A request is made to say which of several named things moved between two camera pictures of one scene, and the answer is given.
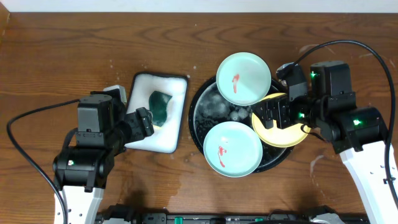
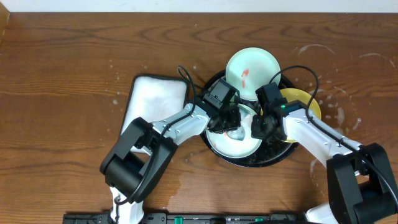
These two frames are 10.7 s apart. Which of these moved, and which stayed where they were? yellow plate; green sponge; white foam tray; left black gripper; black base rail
Moved: left black gripper; yellow plate; green sponge
Stayed: white foam tray; black base rail
